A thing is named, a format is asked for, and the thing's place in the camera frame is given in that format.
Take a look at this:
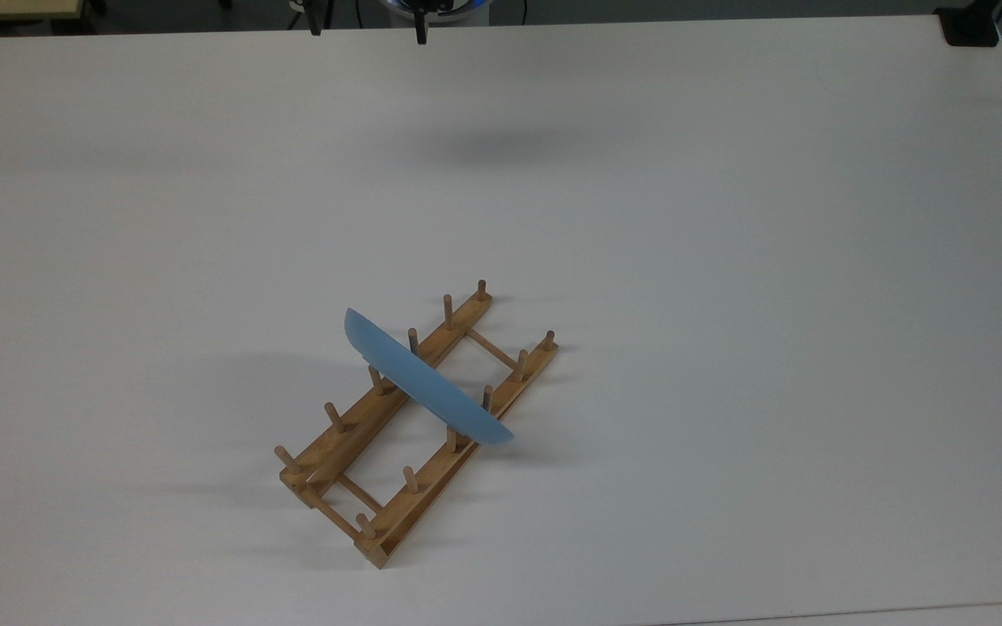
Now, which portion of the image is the blue round plate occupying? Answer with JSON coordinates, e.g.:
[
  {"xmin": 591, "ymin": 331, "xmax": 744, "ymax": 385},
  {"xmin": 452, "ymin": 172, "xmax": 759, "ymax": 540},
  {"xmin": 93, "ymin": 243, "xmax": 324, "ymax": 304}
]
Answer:
[{"xmin": 344, "ymin": 307, "xmax": 516, "ymax": 449}]

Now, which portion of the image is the robot base blue light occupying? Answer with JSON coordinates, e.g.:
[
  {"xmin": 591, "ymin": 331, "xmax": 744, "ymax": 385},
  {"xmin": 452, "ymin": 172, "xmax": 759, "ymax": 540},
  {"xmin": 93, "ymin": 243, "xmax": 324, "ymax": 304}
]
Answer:
[{"xmin": 377, "ymin": 0, "xmax": 493, "ymax": 15}]

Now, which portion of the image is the light wooden desk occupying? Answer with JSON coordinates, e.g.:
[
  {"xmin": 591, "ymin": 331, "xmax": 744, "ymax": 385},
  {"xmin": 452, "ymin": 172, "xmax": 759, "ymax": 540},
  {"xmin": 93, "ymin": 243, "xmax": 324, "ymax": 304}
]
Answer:
[{"xmin": 0, "ymin": 0, "xmax": 86, "ymax": 23}]

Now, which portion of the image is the wooden peg plate rack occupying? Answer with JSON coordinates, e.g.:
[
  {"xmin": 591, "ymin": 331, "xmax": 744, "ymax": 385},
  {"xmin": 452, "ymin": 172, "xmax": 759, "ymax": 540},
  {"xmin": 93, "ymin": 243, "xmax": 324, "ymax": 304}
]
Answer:
[{"xmin": 274, "ymin": 279, "xmax": 559, "ymax": 569}]

